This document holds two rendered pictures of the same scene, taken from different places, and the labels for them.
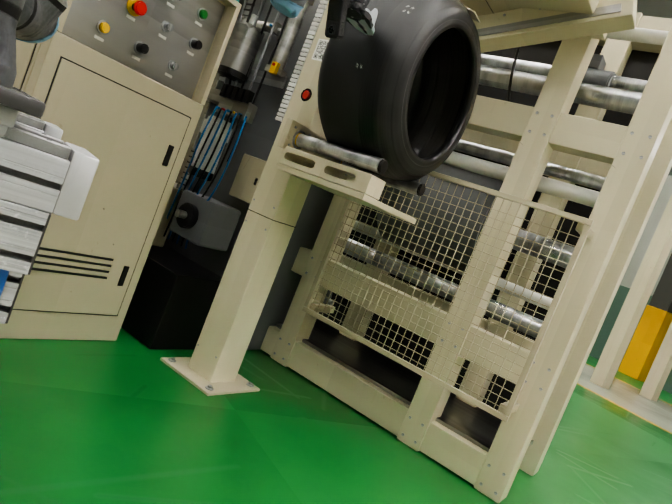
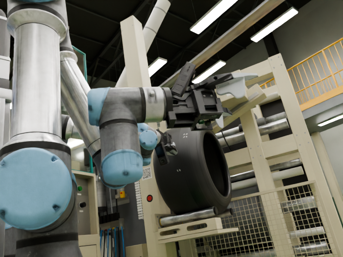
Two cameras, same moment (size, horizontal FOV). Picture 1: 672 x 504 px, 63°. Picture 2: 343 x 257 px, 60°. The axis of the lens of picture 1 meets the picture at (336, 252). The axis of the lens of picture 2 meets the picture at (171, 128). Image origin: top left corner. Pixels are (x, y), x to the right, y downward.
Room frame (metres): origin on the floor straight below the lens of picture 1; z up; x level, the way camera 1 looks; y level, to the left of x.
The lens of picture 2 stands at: (0.03, 0.35, 0.76)
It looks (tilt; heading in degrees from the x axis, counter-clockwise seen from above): 21 degrees up; 352
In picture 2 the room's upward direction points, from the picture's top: 10 degrees counter-clockwise
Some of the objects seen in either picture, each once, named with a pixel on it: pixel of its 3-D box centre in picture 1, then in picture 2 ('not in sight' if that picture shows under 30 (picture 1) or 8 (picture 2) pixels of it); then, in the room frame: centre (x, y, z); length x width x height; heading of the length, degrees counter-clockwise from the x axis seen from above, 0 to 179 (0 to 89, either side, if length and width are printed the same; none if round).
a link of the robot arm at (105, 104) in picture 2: not in sight; (116, 107); (0.59, 0.38, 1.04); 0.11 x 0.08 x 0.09; 99
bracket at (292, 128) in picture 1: (319, 151); (170, 222); (1.95, 0.18, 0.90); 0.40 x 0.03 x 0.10; 147
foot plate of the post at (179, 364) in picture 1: (211, 373); not in sight; (1.98, 0.26, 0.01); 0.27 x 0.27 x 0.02; 57
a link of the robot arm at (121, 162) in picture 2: not in sight; (120, 155); (0.60, 0.38, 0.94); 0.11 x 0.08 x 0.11; 9
